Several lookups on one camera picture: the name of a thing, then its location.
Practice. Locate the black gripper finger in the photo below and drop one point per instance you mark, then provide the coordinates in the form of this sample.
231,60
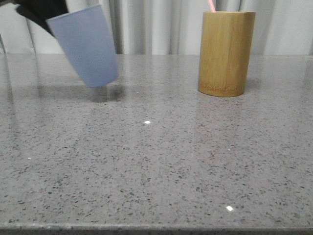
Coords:
39,11

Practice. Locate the blue plastic cup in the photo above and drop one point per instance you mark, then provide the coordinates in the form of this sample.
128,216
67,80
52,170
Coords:
88,44

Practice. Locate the bamboo wooden holder cup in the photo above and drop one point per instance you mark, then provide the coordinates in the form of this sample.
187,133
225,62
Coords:
226,40

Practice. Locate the grey curtain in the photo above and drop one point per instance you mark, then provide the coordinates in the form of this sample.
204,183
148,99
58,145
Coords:
159,27

